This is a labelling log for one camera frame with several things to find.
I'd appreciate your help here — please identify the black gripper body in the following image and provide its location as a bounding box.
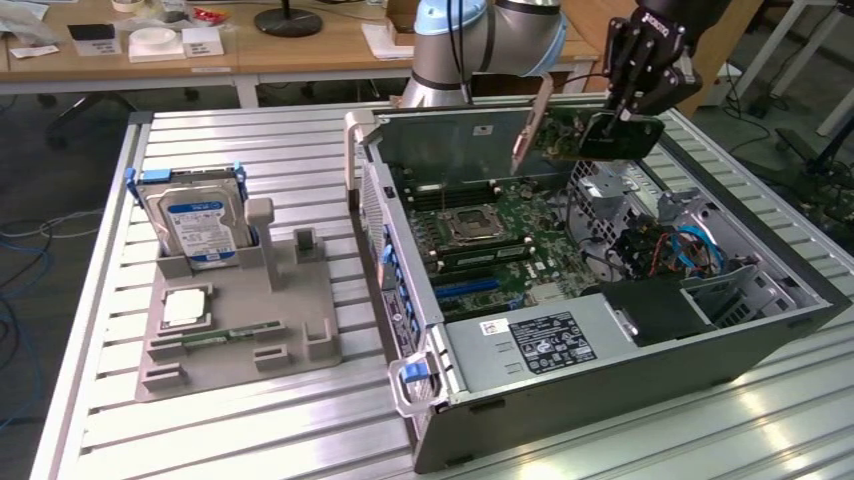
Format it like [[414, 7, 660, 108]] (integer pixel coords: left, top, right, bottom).
[[632, 0, 727, 59]]

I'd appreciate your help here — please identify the green graphics card black shroud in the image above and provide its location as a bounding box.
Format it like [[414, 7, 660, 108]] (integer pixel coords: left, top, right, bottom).
[[510, 72, 667, 176]]

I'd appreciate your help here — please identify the wooden cabinet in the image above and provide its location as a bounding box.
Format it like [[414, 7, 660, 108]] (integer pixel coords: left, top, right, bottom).
[[552, 0, 766, 117]]

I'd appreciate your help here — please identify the metal disk bay cage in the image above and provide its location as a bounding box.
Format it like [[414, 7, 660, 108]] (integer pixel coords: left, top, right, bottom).
[[570, 159, 668, 241]]

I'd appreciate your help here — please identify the white paper stack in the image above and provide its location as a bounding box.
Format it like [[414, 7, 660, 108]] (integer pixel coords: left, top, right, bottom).
[[359, 22, 416, 61]]

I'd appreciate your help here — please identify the green motherboard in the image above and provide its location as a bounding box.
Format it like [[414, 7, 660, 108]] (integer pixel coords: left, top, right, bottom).
[[392, 177, 602, 321]]

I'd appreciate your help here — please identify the metal CPU socket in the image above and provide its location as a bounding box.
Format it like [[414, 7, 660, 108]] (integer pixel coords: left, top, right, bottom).
[[447, 207, 506, 241]]

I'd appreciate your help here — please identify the installed black RAM stick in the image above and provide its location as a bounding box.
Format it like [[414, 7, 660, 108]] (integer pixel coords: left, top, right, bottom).
[[431, 241, 526, 259], [436, 247, 536, 274]]

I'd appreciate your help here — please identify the blue expansion slot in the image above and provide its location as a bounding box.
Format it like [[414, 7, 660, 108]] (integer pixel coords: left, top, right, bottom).
[[431, 278, 500, 300]]

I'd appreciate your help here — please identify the black round lamp base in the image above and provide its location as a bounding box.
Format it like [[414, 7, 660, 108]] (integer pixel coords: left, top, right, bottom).
[[252, 0, 327, 39]]

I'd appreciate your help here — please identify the grey power supply unit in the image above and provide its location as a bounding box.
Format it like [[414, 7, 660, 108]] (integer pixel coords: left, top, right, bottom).
[[443, 292, 642, 394]]

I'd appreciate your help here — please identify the red packet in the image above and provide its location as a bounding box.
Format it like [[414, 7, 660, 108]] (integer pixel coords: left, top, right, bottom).
[[191, 4, 232, 26]]

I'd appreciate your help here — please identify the small white labelled box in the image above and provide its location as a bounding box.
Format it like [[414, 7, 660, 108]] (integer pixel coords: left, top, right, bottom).
[[180, 27, 227, 59]]

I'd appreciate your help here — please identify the black open PC case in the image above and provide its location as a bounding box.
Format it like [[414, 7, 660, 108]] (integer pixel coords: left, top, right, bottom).
[[343, 97, 854, 474]]

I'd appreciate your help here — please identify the white box round recess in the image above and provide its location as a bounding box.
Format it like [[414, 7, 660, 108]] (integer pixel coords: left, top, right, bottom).
[[128, 27, 187, 65]]

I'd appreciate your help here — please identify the hard disk blue label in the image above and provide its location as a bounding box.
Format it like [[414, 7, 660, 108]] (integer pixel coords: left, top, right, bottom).
[[121, 162, 249, 274]]

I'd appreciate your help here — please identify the grey parts rack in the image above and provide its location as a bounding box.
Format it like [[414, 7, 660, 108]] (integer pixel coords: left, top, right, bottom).
[[135, 197, 346, 407]]

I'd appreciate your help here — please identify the white box black lid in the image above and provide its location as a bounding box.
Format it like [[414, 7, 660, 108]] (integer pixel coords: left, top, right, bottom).
[[65, 23, 123, 57]]

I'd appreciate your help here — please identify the black office chair base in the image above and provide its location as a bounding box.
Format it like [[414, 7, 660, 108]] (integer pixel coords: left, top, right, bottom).
[[36, 89, 139, 149]]

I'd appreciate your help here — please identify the silver CPU chip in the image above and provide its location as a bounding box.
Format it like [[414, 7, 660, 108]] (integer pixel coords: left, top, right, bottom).
[[161, 292, 208, 329]]

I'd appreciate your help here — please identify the wooden desk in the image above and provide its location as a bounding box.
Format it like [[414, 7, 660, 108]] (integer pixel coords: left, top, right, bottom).
[[0, 0, 602, 97]]

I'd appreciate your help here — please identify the green RAM stick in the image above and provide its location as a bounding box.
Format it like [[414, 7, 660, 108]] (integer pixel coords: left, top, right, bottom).
[[179, 322, 281, 351]]

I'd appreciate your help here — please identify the clear plastic bag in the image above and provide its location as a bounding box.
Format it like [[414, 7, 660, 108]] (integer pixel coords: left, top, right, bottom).
[[0, 7, 59, 44]]

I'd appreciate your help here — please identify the blue data wire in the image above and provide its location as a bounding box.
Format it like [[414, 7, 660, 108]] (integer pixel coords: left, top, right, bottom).
[[670, 225, 727, 277]]

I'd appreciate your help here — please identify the grey plastic drive bracket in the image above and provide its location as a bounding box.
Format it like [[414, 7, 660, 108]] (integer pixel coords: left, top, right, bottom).
[[679, 262, 766, 329]]

